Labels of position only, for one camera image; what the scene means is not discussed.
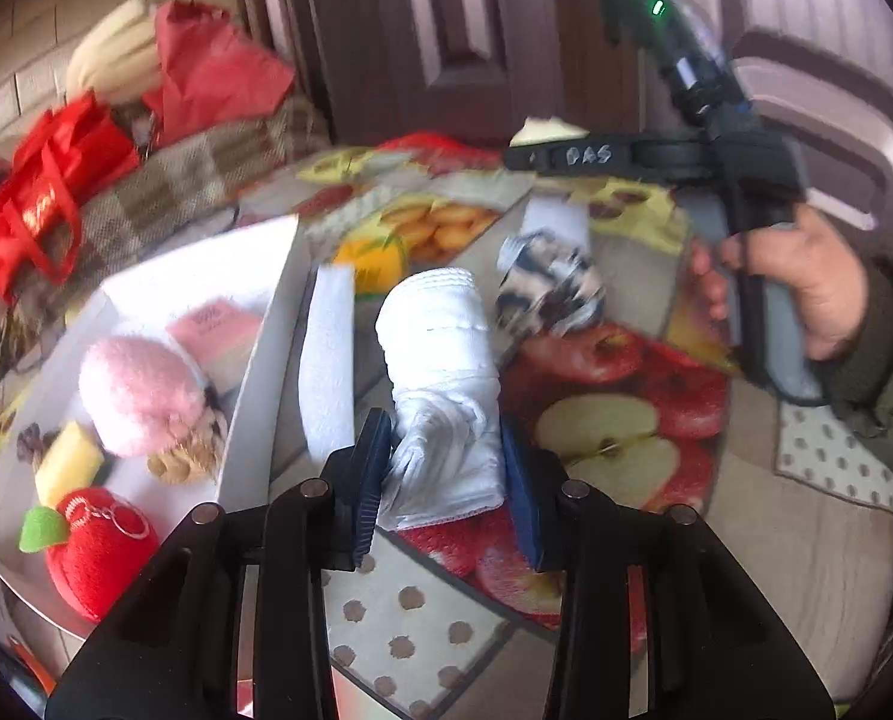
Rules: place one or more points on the person's right hand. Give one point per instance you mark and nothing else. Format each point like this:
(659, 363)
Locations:
(813, 277)

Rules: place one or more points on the cream plush toy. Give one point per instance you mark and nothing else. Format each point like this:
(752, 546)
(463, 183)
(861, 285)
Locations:
(112, 52)

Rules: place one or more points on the white foam strip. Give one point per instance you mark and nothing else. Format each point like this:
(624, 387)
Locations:
(326, 360)

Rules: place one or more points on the brown panelled door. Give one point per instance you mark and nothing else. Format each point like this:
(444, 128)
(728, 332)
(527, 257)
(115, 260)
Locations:
(431, 30)
(828, 52)

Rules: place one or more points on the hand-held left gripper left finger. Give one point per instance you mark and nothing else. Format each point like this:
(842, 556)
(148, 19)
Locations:
(364, 480)

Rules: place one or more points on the orange yellow plush toy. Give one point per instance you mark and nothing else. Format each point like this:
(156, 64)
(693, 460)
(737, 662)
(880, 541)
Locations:
(371, 259)

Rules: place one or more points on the beige brown plush toy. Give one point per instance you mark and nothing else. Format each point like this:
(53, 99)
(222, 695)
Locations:
(184, 457)

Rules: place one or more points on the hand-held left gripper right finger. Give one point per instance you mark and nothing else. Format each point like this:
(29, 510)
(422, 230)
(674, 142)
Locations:
(525, 495)

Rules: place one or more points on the white cardboard box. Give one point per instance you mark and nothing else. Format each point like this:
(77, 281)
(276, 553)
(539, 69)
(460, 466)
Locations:
(191, 270)

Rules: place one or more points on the plaid sofa cover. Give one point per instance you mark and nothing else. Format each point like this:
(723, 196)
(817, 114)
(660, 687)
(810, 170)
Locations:
(191, 180)

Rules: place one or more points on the red tote bag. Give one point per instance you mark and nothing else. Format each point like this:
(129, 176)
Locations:
(49, 187)

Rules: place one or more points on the black white patterned sock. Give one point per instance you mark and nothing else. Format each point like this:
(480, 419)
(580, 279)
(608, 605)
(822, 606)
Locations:
(547, 285)

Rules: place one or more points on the white towel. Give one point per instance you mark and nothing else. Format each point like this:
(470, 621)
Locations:
(439, 345)

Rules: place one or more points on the red plastic bag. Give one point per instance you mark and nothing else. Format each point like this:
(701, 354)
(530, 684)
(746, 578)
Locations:
(214, 67)

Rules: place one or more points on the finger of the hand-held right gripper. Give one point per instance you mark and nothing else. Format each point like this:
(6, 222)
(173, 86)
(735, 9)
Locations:
(603, 156)

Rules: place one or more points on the person's right forearm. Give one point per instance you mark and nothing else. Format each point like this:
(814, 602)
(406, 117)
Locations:
(888, 360)

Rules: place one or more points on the pink fluffy plush ball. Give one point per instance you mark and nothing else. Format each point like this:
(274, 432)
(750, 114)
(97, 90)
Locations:
(139, 390)

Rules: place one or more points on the yellow sponge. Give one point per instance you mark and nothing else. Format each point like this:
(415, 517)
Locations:
(68, 457)

